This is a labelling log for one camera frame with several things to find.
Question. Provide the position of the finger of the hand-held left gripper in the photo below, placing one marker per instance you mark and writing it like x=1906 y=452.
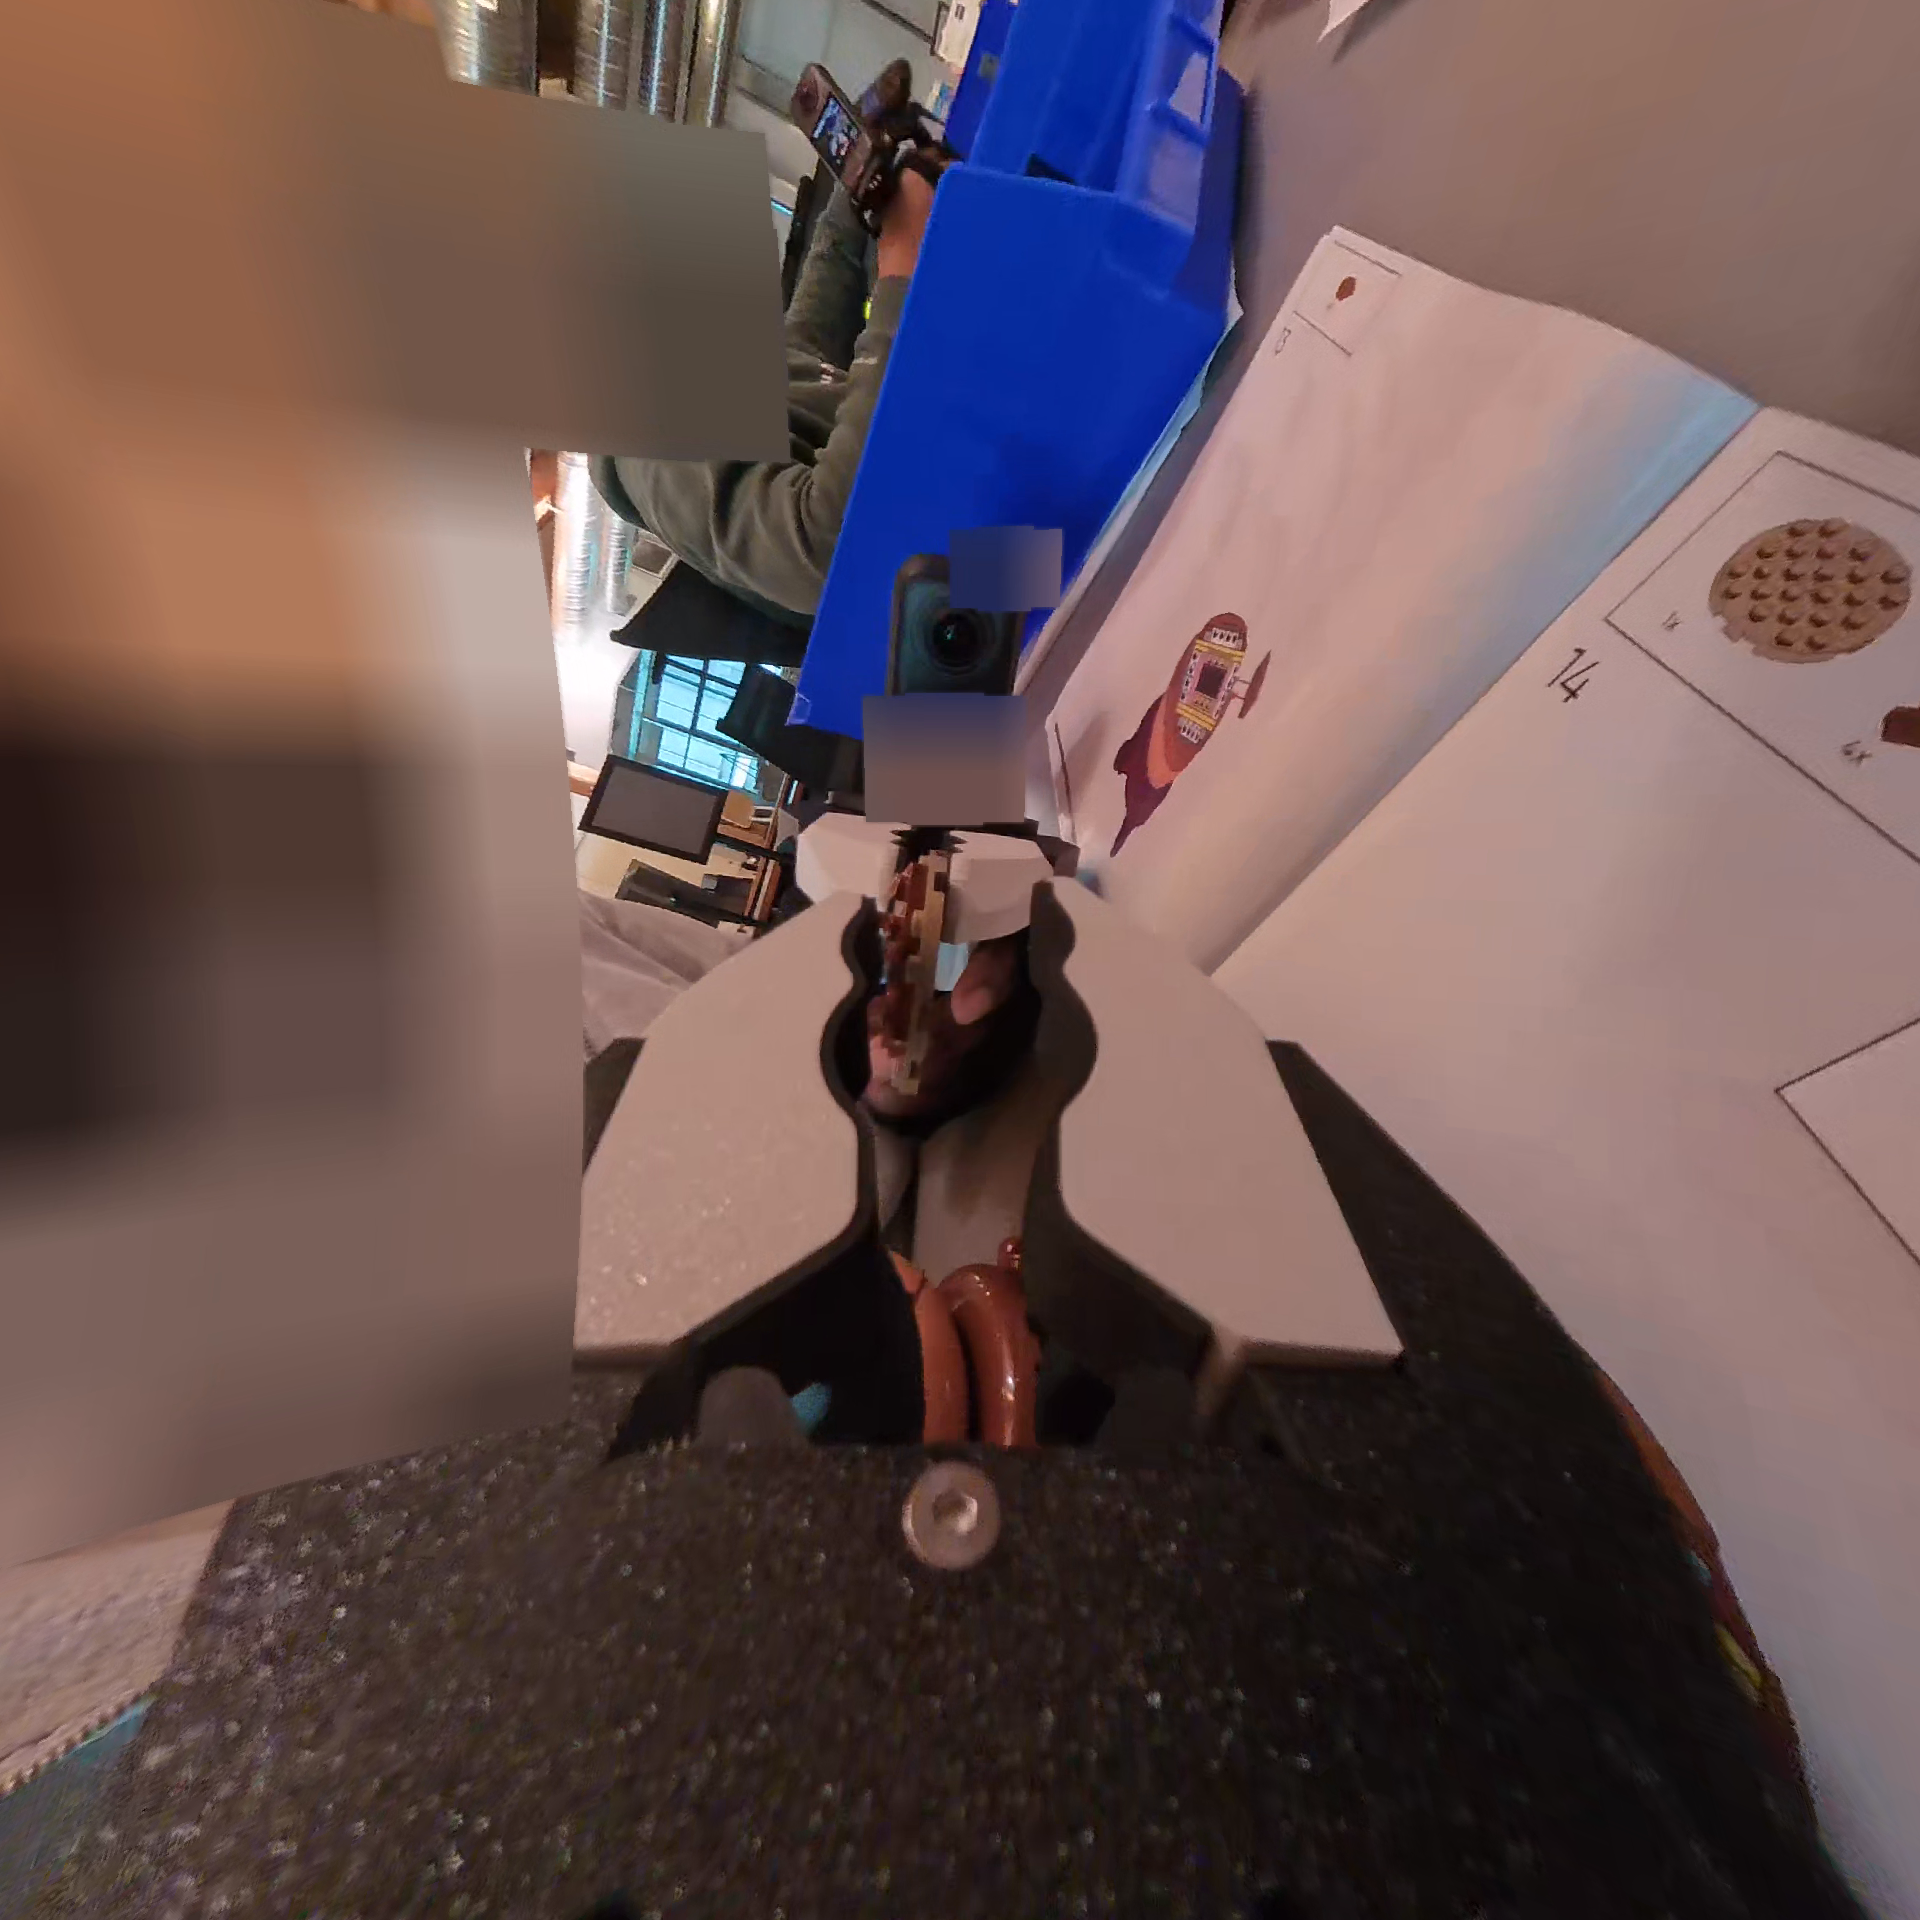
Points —
x=842 y=872
x=1015 y=855

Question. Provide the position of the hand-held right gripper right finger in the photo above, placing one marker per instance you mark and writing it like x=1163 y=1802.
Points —
x=1201 y=1186

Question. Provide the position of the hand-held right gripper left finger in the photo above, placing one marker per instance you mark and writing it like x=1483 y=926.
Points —
x=737 y=1186

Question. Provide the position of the tan round plate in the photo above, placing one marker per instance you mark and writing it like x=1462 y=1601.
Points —
x=916 y=960

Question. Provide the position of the brick pot model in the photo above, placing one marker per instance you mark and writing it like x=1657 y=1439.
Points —
x=977 y=1351

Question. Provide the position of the black computer monitor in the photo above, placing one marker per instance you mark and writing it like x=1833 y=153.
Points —
x=655 y=806

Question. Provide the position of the factory style window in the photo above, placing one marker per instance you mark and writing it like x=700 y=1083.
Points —
x=692 y=721

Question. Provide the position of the blue plastic bin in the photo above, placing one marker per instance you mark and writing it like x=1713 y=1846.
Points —
x=1095 y=92
x=1021 y=391

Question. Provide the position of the white instruction booklet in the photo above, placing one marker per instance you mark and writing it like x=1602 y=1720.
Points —
x=1563 y=902

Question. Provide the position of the metal ventilation duct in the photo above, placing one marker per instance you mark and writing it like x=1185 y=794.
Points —
x=586 y=47

